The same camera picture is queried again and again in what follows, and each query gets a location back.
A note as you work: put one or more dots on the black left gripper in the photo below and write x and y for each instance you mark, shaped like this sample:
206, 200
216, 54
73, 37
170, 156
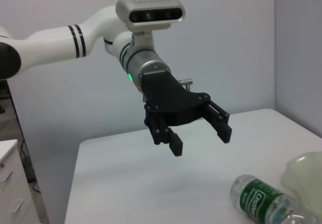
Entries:
166, 95

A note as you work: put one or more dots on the clear green-label water bottle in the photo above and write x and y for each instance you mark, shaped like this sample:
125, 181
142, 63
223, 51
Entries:
256, 198

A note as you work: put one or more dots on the translucent glass fruit plate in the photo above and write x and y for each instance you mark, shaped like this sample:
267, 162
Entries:
307, 173

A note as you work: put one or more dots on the white drawer cabinet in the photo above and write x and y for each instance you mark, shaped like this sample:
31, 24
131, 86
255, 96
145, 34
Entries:
12, 183

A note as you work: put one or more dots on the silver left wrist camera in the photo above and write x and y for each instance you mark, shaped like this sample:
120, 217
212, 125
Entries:
151, 12

